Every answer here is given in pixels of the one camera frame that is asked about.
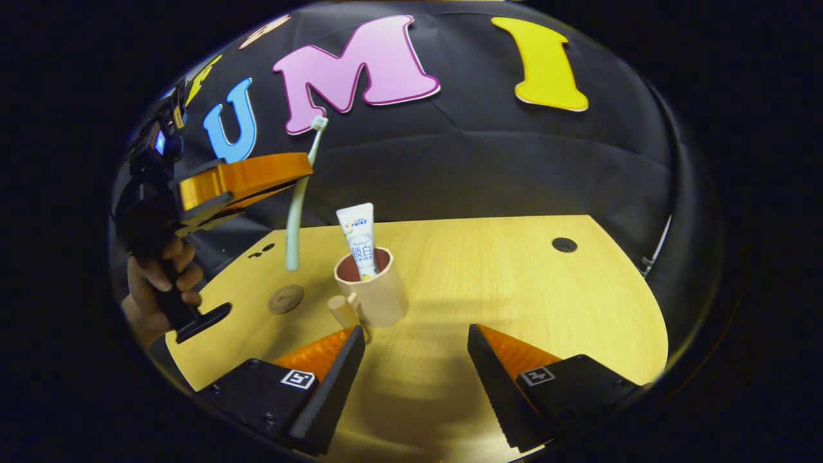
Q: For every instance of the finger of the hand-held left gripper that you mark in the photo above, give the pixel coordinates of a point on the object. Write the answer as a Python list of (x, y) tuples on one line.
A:
[(212, 215), (257, 173)]

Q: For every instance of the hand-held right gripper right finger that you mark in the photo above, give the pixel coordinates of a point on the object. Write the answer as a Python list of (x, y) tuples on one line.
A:
[(492, 386)]

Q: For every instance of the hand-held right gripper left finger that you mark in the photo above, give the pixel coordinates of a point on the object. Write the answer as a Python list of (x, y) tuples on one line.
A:
[(341, 386)]

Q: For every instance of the pale green toothbrush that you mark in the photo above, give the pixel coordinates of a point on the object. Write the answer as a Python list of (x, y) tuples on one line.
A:
[(294, 231)]

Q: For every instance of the beige cup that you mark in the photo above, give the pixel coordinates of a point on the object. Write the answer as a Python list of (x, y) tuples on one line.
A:
[(386, 296)]

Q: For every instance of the round wooden coaster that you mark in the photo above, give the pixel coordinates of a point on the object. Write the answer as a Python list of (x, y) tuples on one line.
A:
[(285, 299)]

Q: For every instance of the white toothpaste tube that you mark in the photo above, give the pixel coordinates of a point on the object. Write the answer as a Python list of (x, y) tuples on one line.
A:
[(359, 238)]

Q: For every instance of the wooden desktop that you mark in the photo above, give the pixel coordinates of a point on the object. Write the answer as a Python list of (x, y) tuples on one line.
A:
[(514, 296)]

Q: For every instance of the black backdrop cloth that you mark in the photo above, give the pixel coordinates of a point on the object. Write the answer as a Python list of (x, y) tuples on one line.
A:
[(488, 161)]

